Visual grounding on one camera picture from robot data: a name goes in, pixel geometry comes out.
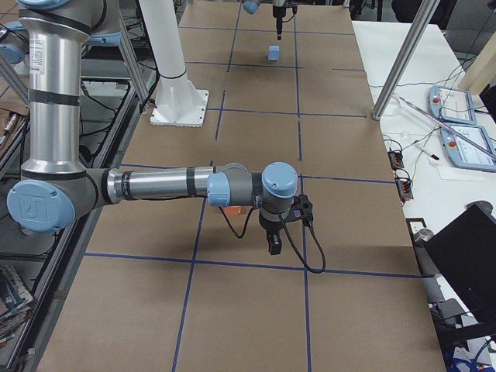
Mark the white camera mast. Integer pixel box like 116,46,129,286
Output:
139,0,209,127

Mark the orange foam block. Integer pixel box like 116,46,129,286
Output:
223,206,243,216

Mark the lower teach pendant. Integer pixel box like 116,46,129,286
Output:
441,123,495,173

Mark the brown paper table cover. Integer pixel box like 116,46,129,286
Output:
39,2,444,371

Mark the black monitor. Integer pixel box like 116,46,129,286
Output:
425,205,495,322

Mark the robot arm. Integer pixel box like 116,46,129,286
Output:
7,1,298,255
241,0,298,41

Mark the stack of books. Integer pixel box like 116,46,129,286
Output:
1,263,34,347

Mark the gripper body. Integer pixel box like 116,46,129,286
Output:
259,212,283,236
272,5,286,19

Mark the aluminium frame post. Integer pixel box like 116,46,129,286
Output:
371,0,439,120

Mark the teach pendant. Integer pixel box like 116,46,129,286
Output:
441,123,495,173
428,85,477,125

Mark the upper teach pendant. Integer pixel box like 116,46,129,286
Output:
428,85,477,125

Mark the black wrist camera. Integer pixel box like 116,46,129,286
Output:
288,194,314,228

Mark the blue foam block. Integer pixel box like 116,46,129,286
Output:
267,45,280,62

